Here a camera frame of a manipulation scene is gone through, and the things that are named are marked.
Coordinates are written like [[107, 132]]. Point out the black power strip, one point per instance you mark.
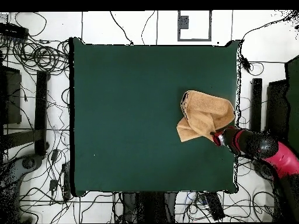
[[215, 206], [14, 30]]

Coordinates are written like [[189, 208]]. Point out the black plug adapter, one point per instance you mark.
[[245, 63]]

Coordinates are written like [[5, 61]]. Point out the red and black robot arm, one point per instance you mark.
[[285, 161]]

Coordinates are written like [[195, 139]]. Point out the black power adapter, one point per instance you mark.
[[53, 185], [55, 155]]

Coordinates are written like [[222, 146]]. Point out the dark green cloth pile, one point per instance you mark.
[[293, 98]]

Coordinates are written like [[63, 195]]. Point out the dark flat box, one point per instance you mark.
[[276, 107], [12, 98]]

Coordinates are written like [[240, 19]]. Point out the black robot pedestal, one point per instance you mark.
[[149, 207]]

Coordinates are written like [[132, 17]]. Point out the dark grey floor box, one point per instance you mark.
[[184, 22]]

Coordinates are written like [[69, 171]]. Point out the tan terry towel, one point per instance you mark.
[[203, 109]]

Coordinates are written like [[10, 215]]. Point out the dark green table cloth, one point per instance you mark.
[[116, 105]]

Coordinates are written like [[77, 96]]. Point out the black wheeled base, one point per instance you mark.
[[262, 170], [29, 162]]

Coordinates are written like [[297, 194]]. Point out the black floor beam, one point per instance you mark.
[[256, 102], [41, 105]]

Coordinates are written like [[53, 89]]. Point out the grey square floor frame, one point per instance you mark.
[[178, 35]]

